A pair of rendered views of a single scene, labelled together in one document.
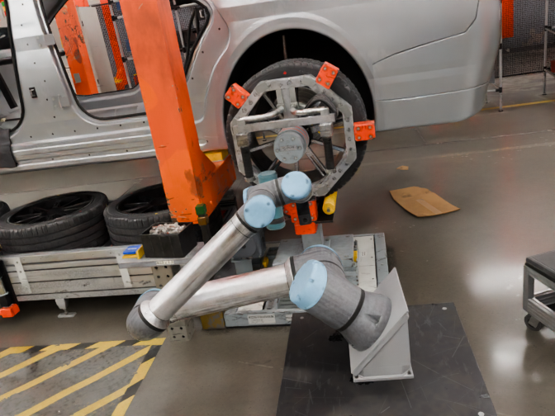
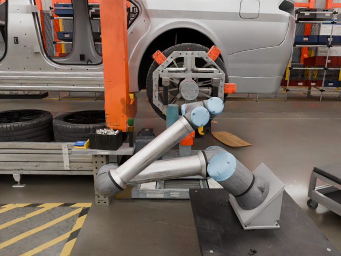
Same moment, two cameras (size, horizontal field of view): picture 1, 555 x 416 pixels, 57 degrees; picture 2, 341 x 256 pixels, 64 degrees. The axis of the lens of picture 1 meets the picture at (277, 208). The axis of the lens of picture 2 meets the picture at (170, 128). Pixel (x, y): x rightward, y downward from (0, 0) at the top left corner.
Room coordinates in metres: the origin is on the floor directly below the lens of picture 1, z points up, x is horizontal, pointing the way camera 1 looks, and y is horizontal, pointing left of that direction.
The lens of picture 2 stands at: (0.22, 0.46, 1.14)
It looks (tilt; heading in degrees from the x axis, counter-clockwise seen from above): 16 degrees down; 348
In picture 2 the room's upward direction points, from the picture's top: 1 degrees clockwise
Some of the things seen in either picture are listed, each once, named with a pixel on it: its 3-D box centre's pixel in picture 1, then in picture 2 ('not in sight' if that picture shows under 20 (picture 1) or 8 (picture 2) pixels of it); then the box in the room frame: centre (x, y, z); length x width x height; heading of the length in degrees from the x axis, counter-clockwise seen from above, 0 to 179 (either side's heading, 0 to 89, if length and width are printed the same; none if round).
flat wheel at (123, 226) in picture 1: (164, 215); (91, 128); (2.84, 0.66, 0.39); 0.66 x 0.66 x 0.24
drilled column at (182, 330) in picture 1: (173, 297); (102, 177); (2.15, 0.55, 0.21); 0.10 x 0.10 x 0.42; 78
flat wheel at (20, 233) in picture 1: (57, 225); (16, 128); (2.99, 1.36, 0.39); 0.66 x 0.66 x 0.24
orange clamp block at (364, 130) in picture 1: (364, 130); (229, 88); (2.19, -0.43, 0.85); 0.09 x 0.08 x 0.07; 78
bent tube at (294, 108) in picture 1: (307, 101); (204, 64); (2.11, -0.19, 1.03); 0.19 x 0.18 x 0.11; 168
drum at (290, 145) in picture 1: (291, 143); (189, 89); (2.18, -0.11, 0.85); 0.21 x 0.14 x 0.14; 168
